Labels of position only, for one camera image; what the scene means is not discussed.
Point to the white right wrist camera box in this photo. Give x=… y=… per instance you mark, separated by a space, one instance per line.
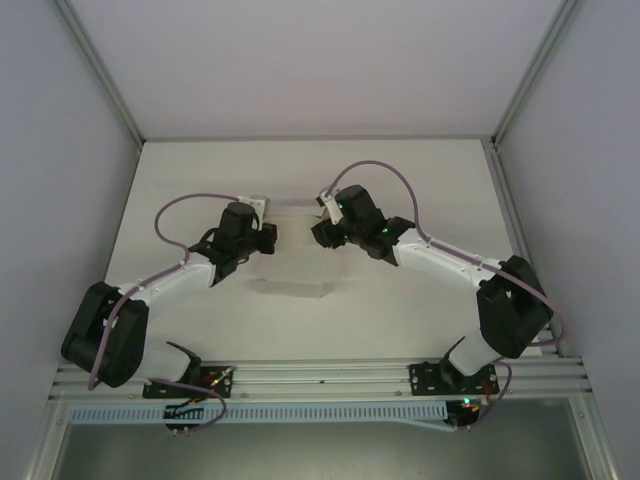
x=330 y=206

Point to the grey metal panel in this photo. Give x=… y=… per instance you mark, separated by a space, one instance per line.
x=320 y=452

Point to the aluminium frame post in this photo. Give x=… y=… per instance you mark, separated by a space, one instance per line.
x=535 y=75
x=102 y=75

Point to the black left controller board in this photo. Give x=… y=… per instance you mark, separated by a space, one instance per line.
x=182 y=415

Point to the aluminium mounting rail beam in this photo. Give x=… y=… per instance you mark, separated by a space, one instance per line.
x=320 y=372

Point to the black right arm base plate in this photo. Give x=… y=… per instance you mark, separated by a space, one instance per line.
x=425 y=380

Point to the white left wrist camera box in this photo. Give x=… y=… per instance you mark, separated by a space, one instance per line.
x=256 y=204

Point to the black controller board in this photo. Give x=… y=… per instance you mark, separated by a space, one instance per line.
x=182 y=415
x=465 y=412

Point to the white paper box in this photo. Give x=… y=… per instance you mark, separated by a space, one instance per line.
x=300 y=275

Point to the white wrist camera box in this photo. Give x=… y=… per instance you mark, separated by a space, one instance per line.
x=330 y=206
x=256 y=204

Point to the black right controller board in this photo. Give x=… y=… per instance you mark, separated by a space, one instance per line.
x=465 y=412

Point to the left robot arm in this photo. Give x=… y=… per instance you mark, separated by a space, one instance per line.
x=120 y=325

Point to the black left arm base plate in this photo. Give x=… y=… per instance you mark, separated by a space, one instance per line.
x=160 y=390

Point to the aluminium side rail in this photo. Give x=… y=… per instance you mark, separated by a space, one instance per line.
x=515 y=225

